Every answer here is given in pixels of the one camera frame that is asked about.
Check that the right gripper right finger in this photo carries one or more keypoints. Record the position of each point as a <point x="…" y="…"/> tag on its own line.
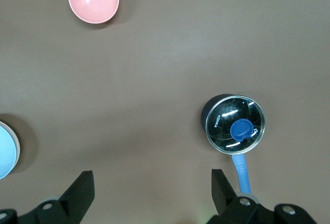
<point x="227" y="203"/>

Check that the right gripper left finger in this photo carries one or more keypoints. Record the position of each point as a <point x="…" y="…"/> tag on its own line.
<point x="77" y="198"/>

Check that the blue shallow bowl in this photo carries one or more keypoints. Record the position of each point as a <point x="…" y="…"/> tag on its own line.
<point x="5" y="154"/>

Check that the glass lid blue knob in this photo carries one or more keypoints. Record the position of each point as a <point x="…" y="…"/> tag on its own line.
<point x="227" y="128"/>

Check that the beige shallow bowl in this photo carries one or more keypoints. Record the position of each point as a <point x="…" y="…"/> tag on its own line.
<point x="19" y="147"/>

